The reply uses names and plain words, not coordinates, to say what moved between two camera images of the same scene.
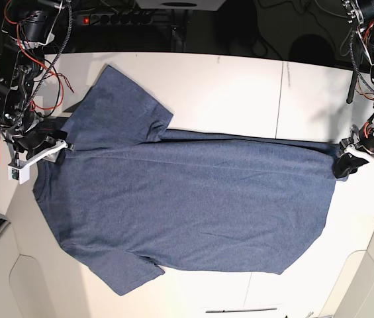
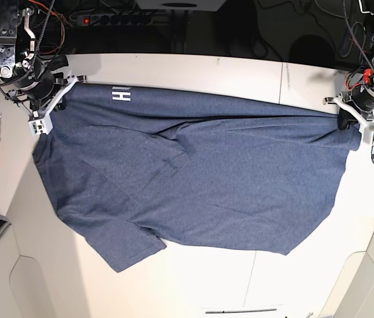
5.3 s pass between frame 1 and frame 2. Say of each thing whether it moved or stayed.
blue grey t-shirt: moved
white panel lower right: stayed
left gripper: moved
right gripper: moved
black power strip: stayed
